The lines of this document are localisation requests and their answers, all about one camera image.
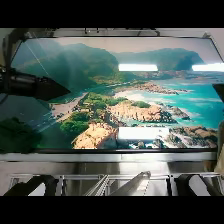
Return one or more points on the dark green garment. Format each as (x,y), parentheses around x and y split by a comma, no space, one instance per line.
(16,135)

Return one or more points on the silver frame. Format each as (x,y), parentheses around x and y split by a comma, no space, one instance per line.
(133,157)

